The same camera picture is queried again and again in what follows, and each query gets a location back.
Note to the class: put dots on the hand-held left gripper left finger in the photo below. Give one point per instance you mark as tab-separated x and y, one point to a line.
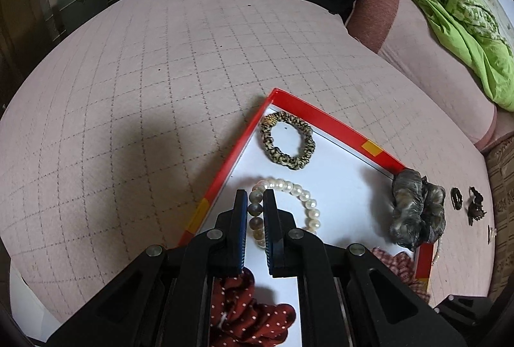
241	238

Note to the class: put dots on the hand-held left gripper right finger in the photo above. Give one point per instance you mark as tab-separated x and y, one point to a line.
270	254

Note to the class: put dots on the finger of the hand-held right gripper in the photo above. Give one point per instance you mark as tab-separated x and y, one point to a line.
468	313

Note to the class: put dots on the red polka dot scrunchie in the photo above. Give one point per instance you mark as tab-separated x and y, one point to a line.
241	299

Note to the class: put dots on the red plaid scrunchie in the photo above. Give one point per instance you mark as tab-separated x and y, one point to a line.
397	262

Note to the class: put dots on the leopard print scrunchie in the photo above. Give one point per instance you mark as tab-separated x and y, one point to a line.
266	142

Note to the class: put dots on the brown glitter claw hair clip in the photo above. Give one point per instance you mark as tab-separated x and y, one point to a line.
476	210

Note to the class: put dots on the red cardboard box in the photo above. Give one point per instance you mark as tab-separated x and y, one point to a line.
353	190

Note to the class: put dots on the dark sheer organza scrunchie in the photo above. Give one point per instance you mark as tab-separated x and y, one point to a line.
435	210

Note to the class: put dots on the black claw hair clip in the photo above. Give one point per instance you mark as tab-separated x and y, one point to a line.
476	192

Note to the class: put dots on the silver grey satin scrunchie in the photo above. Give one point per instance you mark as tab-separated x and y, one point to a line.
405	206

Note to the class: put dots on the clear claw hair clip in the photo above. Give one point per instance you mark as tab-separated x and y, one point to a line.
492	234

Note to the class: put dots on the striped floral sofa cushion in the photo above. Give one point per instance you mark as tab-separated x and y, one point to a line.
502	178

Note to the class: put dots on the pink quilted sofa cover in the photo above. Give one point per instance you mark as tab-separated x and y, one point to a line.
140	90

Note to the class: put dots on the bright green cloth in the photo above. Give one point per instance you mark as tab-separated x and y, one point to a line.
494	78

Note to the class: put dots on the pink bolster cushion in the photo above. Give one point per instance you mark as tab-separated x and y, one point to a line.
421	70

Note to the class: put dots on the green white patterned cloth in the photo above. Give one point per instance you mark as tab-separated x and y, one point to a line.
478	16

